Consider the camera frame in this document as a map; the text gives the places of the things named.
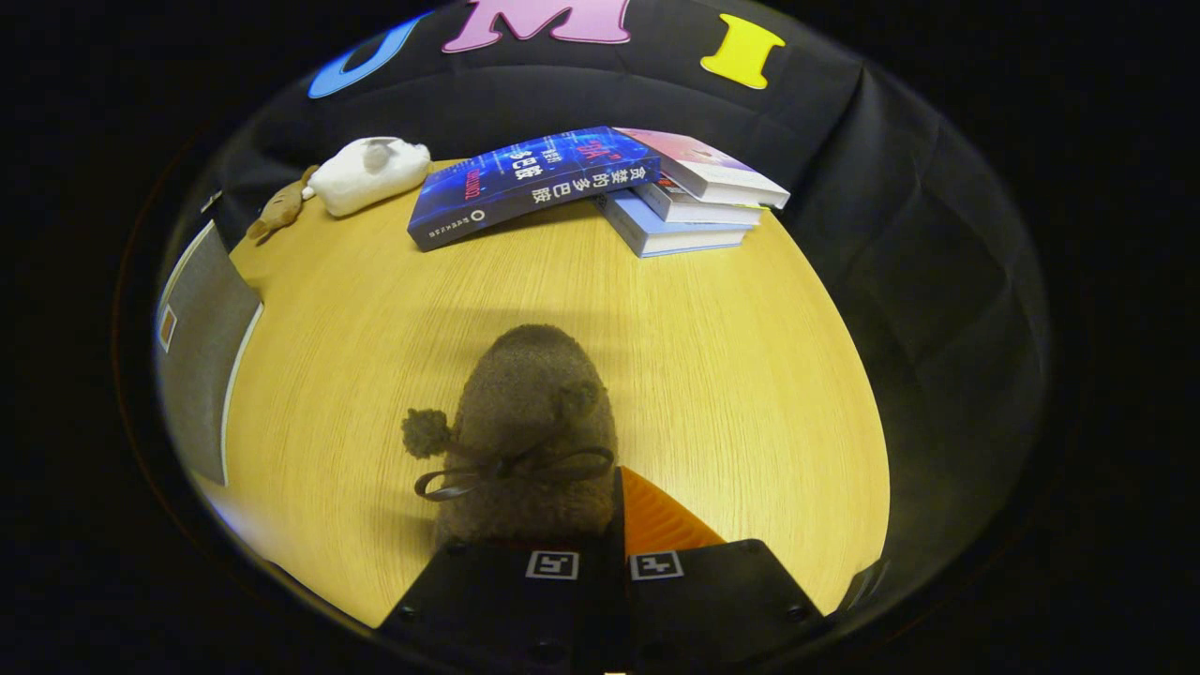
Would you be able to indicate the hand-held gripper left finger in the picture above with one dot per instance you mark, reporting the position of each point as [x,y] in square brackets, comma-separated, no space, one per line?
[497,609]

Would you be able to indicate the grey fabric storage box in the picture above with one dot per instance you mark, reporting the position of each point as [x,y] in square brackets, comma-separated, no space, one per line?
[202,347]

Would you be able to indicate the light blue book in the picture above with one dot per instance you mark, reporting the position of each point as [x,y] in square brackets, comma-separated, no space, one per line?
[666,239]

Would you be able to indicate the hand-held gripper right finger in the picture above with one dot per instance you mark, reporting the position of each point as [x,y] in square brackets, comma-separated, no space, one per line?
[621,525]

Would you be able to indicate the pink cover book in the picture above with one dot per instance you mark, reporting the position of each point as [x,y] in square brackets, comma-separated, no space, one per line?
[712,169]

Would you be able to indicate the white cloth clip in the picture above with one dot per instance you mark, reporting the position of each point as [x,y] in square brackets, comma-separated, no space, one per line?
[211,200]

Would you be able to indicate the white plush toy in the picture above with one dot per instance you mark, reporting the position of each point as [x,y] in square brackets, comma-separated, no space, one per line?
[370,178]

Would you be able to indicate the dark blue book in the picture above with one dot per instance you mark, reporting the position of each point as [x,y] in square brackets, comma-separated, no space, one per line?
[525,183]

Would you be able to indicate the white book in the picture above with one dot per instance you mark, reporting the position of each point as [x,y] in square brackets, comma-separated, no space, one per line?
[712,211]

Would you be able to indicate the brown fuzzy shoe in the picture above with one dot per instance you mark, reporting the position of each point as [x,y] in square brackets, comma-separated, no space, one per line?
[525,394]

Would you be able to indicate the brown plush toy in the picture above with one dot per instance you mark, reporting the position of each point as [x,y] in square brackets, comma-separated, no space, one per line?
[279,211]

